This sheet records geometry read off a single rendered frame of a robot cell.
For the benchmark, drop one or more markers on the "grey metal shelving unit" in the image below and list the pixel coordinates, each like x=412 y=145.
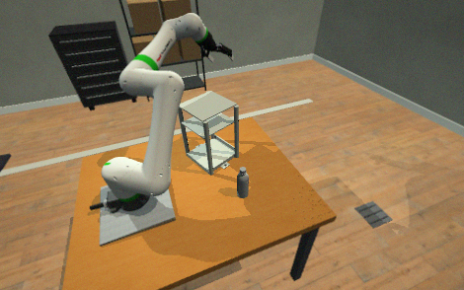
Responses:
x=208 y=119

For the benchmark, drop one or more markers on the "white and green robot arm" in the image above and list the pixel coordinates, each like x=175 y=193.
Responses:
x=131 y=181

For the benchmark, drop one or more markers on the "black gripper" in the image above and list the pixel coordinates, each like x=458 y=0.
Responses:
x=213 y=47

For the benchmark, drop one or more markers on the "dark grey bottle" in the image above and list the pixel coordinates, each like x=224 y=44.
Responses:
x=242 y=183

